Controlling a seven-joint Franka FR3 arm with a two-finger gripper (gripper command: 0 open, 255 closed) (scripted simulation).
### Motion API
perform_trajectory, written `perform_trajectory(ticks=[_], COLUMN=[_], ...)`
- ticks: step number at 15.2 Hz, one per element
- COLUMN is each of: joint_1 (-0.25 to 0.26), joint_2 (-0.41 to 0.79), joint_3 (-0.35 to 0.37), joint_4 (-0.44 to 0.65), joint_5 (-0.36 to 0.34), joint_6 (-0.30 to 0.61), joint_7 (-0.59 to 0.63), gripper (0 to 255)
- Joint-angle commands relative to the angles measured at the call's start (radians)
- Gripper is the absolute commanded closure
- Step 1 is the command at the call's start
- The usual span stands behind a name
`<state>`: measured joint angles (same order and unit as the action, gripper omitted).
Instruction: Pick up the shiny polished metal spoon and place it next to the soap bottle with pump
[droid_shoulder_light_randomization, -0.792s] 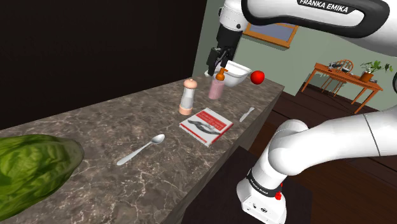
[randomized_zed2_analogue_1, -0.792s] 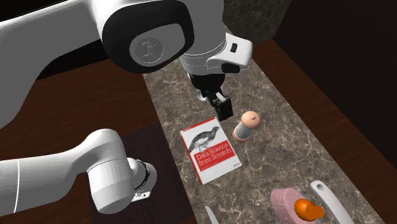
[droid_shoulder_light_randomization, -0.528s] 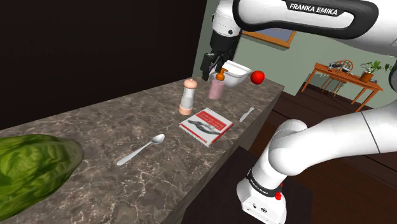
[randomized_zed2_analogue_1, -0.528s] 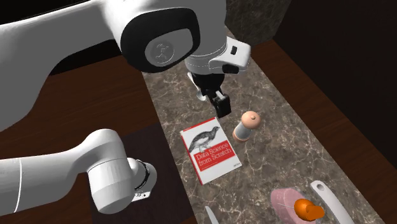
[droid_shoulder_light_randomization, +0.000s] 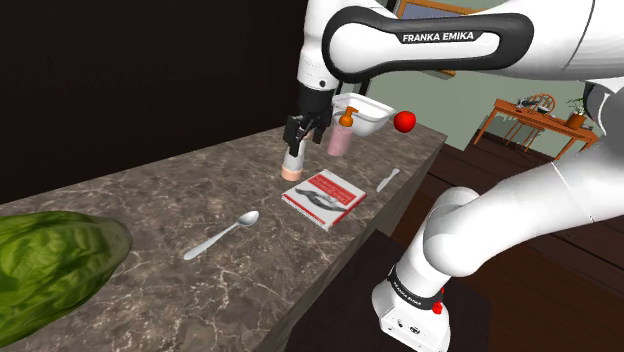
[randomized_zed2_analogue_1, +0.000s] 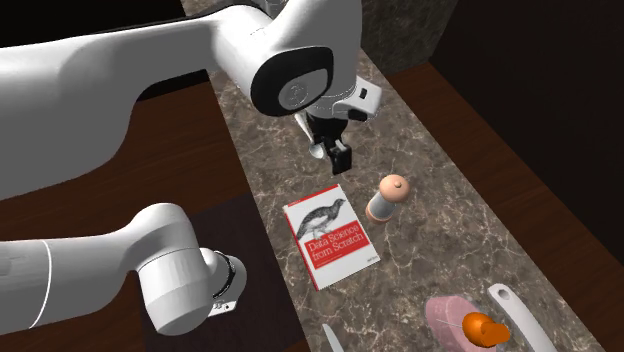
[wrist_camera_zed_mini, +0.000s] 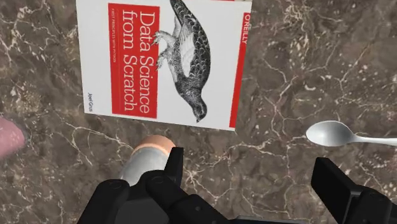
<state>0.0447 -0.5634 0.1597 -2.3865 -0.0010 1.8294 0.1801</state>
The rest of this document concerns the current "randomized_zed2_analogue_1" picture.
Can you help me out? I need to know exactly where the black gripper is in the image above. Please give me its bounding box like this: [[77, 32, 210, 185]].
[[308, 113, 353, 177]]

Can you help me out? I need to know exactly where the silver spoon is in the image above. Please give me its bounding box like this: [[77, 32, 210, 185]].
[[294, 112, 326, 160]]

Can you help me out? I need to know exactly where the wooden and grey pepper grinder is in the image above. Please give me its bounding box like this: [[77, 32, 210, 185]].
[[364, 173, 412, 226]]

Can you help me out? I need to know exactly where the red and white bird book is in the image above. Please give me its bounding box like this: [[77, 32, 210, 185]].
[[282, 183, 381, 292]]

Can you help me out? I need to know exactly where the grey knife blade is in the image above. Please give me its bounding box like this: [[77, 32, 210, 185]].
[[321, 323, 346, 352]]

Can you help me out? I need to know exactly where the pink round plate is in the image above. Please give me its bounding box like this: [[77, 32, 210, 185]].
[[424, 294, 495, 352]]

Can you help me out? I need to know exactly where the orange plastic toy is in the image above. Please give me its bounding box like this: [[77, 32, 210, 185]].
[[460, 311, 513, 349]]

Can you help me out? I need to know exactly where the white utensil handle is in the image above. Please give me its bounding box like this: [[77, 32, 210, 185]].
[[486, 283, 560, 352]]

